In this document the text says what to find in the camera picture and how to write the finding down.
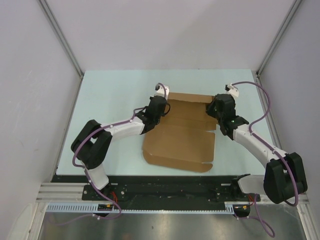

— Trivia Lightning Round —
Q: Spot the brown cardboard box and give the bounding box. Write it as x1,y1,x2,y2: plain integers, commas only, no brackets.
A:
142,92,218,173

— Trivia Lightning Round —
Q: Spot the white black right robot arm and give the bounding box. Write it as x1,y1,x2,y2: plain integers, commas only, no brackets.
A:
206,93,308,207

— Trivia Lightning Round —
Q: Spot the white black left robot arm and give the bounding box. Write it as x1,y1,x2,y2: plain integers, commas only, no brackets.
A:
71,95,170,200

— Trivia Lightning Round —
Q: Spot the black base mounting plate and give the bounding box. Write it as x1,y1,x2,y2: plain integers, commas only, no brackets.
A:
51,175,261,203

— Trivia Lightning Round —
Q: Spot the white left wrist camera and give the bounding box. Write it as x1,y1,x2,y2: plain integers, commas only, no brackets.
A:
151,82,170,100

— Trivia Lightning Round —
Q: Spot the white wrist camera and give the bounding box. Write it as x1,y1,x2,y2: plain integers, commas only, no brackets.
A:
225,83,240,98
151,82,170,100

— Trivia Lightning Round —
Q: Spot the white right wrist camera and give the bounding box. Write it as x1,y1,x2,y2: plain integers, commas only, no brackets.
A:
225,83,240,98

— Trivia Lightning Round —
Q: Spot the aluminium right side rail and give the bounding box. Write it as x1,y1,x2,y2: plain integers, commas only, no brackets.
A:
251,70,286,150

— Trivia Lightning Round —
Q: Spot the aluminium frame post right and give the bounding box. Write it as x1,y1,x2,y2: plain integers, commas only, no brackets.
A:
255,0,305,78

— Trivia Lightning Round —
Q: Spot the aluminium frame post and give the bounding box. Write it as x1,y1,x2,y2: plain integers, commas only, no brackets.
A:
36,0,84,80
255,0,305,78

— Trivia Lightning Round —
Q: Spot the grey slotted cable duct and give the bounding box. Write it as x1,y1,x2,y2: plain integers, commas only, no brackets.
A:
46,201,253,214

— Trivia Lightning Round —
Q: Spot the aluminium frame post left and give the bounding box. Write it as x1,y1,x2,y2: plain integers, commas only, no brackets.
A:
36,0,84,80

